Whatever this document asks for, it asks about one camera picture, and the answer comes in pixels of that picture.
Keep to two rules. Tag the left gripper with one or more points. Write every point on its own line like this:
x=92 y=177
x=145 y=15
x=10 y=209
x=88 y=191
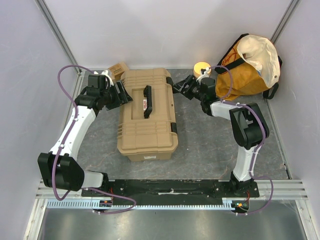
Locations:
x=121 y=98

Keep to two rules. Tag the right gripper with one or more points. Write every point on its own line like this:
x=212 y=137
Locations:
x=188 y=86

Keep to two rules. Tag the tan plastic tool box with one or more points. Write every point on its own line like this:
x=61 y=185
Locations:
x=147 y=128

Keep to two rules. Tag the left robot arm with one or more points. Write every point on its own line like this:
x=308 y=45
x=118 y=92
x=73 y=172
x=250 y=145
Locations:
x=59 y=167

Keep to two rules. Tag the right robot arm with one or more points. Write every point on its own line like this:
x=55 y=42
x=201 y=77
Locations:
x=248 y=124

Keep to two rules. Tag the small cardboard box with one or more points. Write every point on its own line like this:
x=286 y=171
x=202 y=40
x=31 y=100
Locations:
x=117 y=70

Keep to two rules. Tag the yellow round sponge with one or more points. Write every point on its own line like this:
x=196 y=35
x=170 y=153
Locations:
x=200 y=67

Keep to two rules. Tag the yellow and cream tote bag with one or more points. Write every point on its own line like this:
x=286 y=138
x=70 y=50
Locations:
x=251 y=66

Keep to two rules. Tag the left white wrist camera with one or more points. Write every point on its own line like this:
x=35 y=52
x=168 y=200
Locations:
x=108 y=75

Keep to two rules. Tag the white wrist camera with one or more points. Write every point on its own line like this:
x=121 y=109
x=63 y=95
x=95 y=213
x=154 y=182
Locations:
x=204 y=73
x=108 y=75

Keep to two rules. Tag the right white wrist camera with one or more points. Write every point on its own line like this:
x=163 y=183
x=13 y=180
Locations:
x=204 y=73

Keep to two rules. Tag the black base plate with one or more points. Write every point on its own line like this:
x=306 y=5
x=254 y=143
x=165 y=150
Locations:
x=178 y=191

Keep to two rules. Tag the slotted cable duct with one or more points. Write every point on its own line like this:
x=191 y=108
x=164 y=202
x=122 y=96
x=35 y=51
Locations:
x=104 y=205

